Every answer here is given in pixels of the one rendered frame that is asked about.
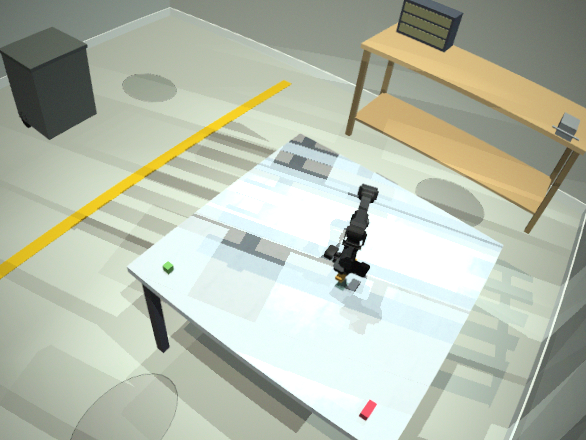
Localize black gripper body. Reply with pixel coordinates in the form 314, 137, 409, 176
324, 245, 370, 278

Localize small green cube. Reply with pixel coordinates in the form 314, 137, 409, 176
162, 261, 174, 275

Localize red rectangular block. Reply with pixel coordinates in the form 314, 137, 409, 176
359, 400, 377, 421

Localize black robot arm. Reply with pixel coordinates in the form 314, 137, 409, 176
333, 183, 379, 275

